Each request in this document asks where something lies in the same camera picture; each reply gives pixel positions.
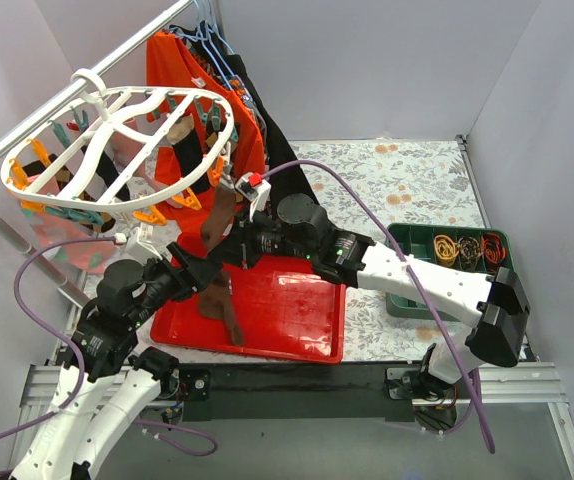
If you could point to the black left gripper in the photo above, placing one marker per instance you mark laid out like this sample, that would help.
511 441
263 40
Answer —
187 273

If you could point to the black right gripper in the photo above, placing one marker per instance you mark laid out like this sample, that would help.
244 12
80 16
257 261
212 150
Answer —
239 240

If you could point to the brown ribbed sock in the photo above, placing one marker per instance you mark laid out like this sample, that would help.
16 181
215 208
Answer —
220 217
215 302

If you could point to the brown argyle sock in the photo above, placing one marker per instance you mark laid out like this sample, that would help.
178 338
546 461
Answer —
99 222

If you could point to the pink green sock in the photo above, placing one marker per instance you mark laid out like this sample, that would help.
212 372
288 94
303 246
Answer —
91 257

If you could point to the navy beige red sock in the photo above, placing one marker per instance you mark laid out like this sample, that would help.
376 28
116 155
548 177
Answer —
186 144

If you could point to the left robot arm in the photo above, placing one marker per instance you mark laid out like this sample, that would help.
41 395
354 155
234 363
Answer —
102 384

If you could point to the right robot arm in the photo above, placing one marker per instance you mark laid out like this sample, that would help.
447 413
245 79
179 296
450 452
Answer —
493 308

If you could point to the white round sock hanger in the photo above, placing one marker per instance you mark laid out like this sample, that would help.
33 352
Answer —
139 116

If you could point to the black hanging garment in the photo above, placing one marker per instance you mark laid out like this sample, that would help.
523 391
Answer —
291 180

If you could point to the floral table mat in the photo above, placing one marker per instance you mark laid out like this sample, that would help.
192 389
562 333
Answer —
418 182

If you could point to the green compartment box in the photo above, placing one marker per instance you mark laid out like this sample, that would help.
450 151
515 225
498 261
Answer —
458 249

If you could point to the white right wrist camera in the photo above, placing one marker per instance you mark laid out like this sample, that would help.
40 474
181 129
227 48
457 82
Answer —
254 188

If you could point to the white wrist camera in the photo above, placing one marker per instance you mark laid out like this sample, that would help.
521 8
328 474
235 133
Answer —
254 188
138 243

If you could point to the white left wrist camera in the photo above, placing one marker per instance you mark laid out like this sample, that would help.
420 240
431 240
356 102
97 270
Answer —
138 243

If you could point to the silver clothes rail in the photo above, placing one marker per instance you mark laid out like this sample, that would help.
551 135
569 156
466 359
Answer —
46 111

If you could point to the aluminium frame rail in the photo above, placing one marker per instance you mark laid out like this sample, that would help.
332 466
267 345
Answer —
287 420

